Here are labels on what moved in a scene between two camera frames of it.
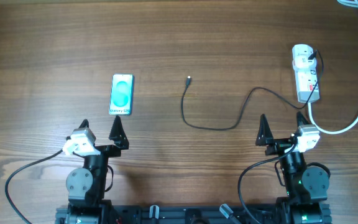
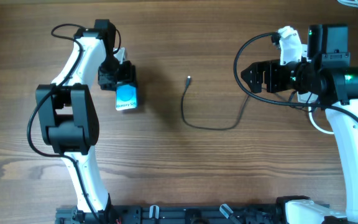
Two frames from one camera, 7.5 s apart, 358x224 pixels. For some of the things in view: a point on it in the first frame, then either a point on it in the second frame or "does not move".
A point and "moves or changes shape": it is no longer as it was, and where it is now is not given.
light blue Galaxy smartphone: x=122 y=91 moves or changes shape
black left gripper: x=119 y=139 → x=128 y=76
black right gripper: x=265 y=137 → x=271 y=68
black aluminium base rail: x=175 y=214 does not move
